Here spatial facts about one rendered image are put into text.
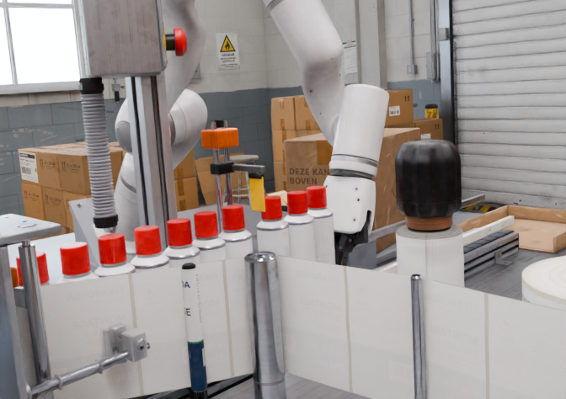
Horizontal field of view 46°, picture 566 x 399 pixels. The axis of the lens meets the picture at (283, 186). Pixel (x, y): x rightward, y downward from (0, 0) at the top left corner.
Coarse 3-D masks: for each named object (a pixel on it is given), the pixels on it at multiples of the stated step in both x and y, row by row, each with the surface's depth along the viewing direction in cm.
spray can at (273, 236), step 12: (276, 204) 103; (264, 216) 104; (276, 216) 103; (264, 228) 103; (276, 228) 103; (288, 228) 105; (264, 240) 103; (276, 240) 103; (288, 240) 105; (276, 252) 103; (288, 252) 105
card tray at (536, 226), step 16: (512, 208) 191; (528, 208) 187; (544, 208) 184; (464, 224) 174; (480, 224) 180; (528, 224) 182; (544, 224) 181; (560, 224) 180; (528, 240) 165; (544, 240) 164; (560, 240) 155
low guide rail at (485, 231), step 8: (512, 216) 156; (496, 224) 151; (504, 224) 153; (512, 224) 156; (472, 232) 143; (480, 232) 145; (488, 232) 148; (464, 240) 140; (472, 240) 143; (392, 264) 123; (392, 272) 122
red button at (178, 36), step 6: (174, 30) 88; (180, 30) 88; (168, 36) 89; (174, 36) 88; (180, 36) 88; (168, 42) 89; (174, 42) 89; (180, 42) 88; (186, 42) 89; (168, 48) 89; (174, 48) 89; (180, 48) 88; (186, 48) 89; (180, 54) 89
